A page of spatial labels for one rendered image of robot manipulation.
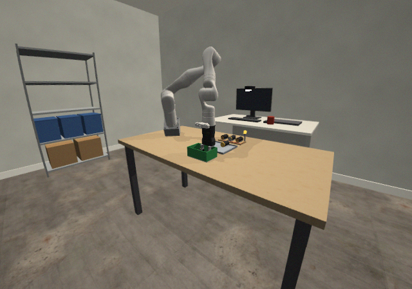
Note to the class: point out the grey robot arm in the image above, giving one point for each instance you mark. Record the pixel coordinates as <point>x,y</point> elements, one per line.
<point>209,93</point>

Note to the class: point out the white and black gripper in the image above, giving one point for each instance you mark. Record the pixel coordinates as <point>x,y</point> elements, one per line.
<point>208,132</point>

